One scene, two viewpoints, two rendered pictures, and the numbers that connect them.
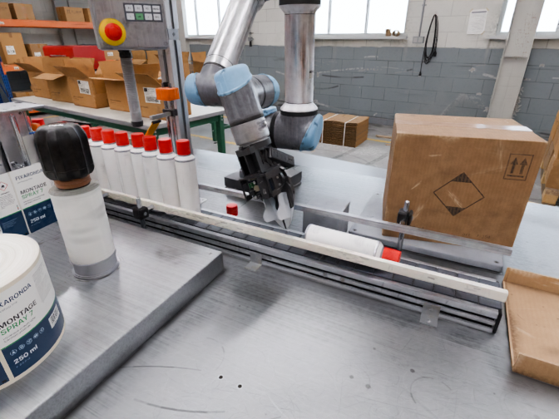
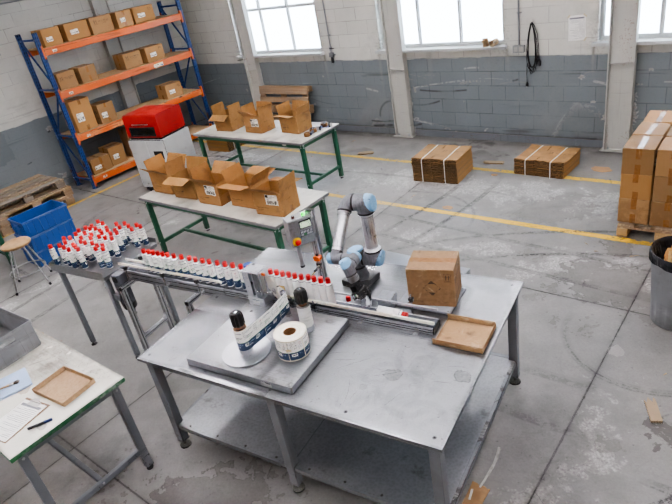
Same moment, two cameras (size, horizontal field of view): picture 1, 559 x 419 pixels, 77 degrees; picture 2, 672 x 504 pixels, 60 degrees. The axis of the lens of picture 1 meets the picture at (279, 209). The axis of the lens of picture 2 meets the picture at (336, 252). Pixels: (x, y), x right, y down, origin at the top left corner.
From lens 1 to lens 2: 289 cm
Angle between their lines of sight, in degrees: 8
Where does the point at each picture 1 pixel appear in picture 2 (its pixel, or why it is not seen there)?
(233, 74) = (345, 263)
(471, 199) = (436, 289)
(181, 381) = (344, 354)
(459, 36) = (561, 43)
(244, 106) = (350, 272)
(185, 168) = (329, 288)
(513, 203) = (450, 289)
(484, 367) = (425, 343)
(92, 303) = (313, 338)
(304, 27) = (369, 222)
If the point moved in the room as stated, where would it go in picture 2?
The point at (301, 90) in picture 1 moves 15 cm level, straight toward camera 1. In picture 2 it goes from (371, 243) to (370, 254)
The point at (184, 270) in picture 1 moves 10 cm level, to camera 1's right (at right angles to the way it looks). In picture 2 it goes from (337, 326) to (353, 324)
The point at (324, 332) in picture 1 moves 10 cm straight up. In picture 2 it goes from (382, 340) to (380, 326)
